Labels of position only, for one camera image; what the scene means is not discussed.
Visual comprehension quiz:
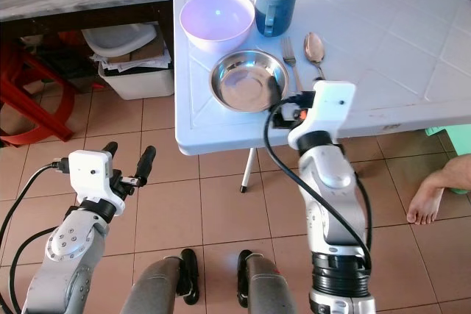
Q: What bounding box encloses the white plastic table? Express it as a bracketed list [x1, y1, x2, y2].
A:
[172, 0, 471, 194]

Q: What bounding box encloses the lavender plastic bowl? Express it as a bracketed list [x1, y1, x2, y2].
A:
[180, 0, 258, 55]

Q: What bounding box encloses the brown cardboard sheet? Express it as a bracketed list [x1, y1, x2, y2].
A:
[107, 27, 172, 65]

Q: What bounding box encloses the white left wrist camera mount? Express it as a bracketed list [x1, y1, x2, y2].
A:
[68, 150, 125, 209]

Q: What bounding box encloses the red plastic chair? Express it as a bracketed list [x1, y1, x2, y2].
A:
[0, 40, 77, 148]

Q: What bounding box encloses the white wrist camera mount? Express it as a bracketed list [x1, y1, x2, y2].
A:
[287, 80, 356, 150]
[68, 150, 125, 209]

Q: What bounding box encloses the grey right robot leg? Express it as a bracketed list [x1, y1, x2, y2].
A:
[236, 249, 314, 314]

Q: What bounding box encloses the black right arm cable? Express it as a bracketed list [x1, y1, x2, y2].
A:
[263, 96, 374, 271]

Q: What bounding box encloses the white plastic storage bin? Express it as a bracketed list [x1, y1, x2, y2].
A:
[99, 58, 177, 101]

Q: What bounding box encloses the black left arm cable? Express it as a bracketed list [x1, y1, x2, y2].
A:
[0, 161, 71, 314]

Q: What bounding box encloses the stainless steel plate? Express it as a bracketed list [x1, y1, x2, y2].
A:
[210, 50, 290, 114]

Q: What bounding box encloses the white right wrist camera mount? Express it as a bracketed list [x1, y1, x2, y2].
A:
[287, 80, 356, 150]

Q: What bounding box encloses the metal spoon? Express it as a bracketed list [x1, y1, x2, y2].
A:
[303, 32, 330, 82]

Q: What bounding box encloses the person bare foot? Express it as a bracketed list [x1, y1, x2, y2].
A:
[406, 153, 471, 226]

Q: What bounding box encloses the white plastic lid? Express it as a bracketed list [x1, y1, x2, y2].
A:
[82, 24, 158, 58]

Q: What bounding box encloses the metal fork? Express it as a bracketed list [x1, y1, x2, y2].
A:
[280, 37, 304, 96]

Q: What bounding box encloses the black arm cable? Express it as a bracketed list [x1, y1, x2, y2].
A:
[263, 96, 374, 271]
[0, 161, 71, 314]

